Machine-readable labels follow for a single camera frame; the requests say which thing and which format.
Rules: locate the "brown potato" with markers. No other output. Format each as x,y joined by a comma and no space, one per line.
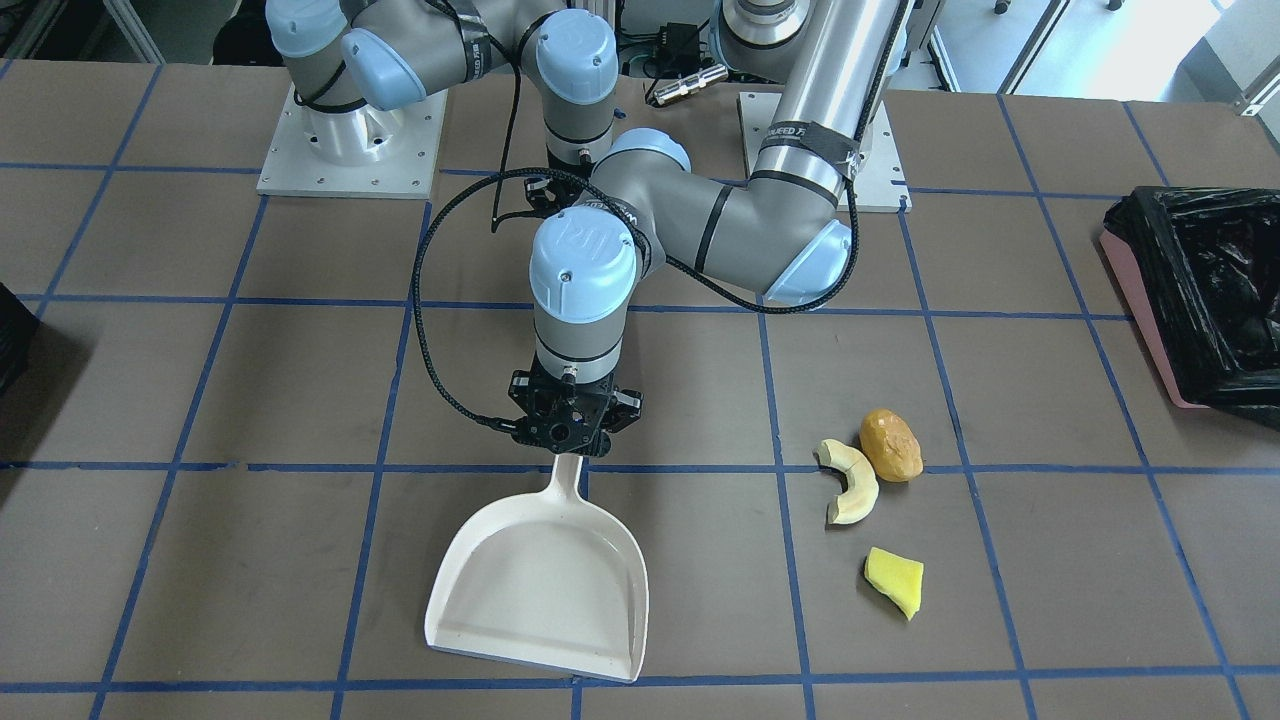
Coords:
891,446

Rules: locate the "bin with black liner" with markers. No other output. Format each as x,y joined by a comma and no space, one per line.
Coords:
1199,269

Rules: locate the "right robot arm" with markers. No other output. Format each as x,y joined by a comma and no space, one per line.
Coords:
364,73

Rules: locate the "yellow sponge wedge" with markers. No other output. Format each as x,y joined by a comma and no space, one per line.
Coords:
898,578

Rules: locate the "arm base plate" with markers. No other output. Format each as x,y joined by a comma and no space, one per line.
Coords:
362,154
799,149

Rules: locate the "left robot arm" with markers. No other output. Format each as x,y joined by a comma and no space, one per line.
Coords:
778,236

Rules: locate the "beige plastic dustpan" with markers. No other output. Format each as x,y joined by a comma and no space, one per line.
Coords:
544,579

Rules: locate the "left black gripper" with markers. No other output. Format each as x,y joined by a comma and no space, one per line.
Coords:
521,393

